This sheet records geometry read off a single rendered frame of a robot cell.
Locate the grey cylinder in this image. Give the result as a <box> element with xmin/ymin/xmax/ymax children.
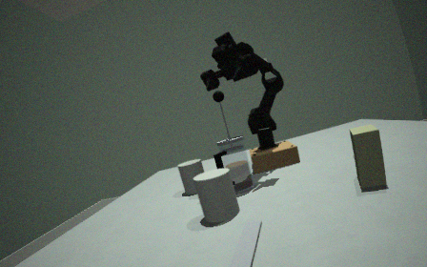
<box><xmin>193</xmin><ymin>169</ymin><xmax>240</xmax><ymax>222</ymax></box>
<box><xmin>178</xmin><ymin>159</ymin><xmax>204</xmax><ymax>194</ymax></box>

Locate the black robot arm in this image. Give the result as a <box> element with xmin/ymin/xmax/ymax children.
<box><xmin>212</xmin><ymin>31</ymin><xmax>284</xmax><ymax>151</ymax></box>

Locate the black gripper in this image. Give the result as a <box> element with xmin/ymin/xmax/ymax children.
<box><xmin>200</xmin><ymin>53</ymin><xmax>258</xmax><ymax>92</ymax></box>

